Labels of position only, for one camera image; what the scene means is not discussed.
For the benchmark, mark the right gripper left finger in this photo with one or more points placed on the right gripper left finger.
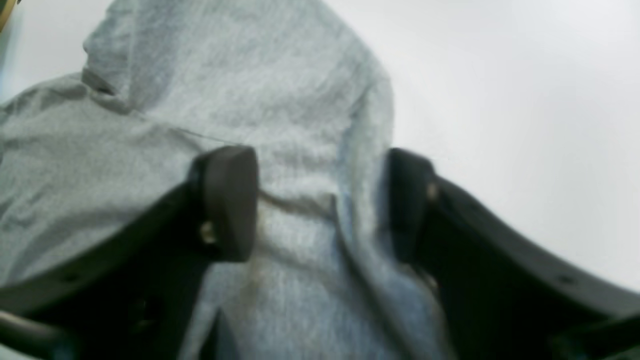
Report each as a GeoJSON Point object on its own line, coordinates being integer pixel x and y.
{"type": "Point", "coordinates": [132, 296]}

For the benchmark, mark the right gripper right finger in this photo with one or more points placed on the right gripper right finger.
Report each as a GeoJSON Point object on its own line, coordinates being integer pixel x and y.
{"type": "Point", "coordinates": [503, 296]}

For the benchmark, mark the grey T-shirt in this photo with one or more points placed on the grey T-shirt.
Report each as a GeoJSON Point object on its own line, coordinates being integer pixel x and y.
{"type": "Point", "coordinates": [165, 81]}

